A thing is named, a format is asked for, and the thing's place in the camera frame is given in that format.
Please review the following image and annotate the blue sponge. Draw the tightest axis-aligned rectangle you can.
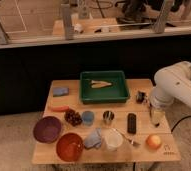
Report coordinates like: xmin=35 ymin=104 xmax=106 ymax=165
xmin=53 ymin=87 xmax=69 ymax=97

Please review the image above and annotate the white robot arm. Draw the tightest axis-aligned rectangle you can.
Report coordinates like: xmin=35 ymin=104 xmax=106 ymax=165
xmin=149 ymin=61 xmax=191 ymax=126

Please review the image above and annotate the metal cup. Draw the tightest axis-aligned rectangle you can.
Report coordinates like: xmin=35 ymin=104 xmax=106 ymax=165
xmin=103 ymin=111 xmax=114 ymax=125

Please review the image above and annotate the white plastic cup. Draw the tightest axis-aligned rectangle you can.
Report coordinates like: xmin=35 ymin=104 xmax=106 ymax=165
xmin=104 ymin=129 xmax=123 ymax=151

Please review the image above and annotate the blue plastic cup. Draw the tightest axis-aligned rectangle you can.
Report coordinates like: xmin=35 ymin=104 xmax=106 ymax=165
xmin=81 ymin=111 xmax=94 ymax=126

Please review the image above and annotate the wooden table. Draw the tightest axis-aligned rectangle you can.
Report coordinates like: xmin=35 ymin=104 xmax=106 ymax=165
xmin=31 ymin=78 xmax=182 ymax=166

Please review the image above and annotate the red yellow apple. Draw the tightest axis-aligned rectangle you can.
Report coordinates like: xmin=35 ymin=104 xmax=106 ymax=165
xmin=146 ymin=135 xmax=162 ymax=150

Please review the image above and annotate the black remote control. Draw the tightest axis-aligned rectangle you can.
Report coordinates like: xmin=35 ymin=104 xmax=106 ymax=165
xmin=127 ymin=113 xmax=136 ymax=134

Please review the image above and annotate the small dark toy object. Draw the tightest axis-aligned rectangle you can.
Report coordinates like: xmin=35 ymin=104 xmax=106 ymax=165
xmin=136 ymin=91 xmax=147 ymax=103

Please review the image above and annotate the green plastic tray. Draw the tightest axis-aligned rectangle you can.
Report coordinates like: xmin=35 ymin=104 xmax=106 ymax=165
xmin=79 ymin=71 xmax=130 ymax=104

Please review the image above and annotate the blue crumpled cloth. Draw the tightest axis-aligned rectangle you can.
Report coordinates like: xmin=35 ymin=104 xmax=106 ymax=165
xmin=84 ymin=128 xmax=102 ymax=149

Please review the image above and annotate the banana peel in tray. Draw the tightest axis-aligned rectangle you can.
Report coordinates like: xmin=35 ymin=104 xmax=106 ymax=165
xmin=90 ymin=80 xmax=112 ymax=89

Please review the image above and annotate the dark grape bunch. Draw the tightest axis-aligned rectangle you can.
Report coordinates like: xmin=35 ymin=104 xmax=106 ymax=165
xmin=64 ymin=109 xmax=82 ymax=126

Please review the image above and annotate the orange bowl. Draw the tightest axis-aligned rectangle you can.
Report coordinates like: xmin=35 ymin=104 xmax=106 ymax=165
xmin=56 ymin=133 xmax=84 ymax=162

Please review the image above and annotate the orange carrot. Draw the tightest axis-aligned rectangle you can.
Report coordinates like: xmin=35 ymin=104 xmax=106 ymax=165
xmin=49 ymin=106 xmax=69 ymax=112

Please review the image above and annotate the purple bowl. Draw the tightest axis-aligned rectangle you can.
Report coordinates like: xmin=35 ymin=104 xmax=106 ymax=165
xmin=33 ymin=116 xmax=62 ymax=143

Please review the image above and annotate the black power cable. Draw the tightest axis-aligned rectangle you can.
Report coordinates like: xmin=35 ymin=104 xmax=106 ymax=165
xmin=170 ymin=114 xmax=191 ymax=133

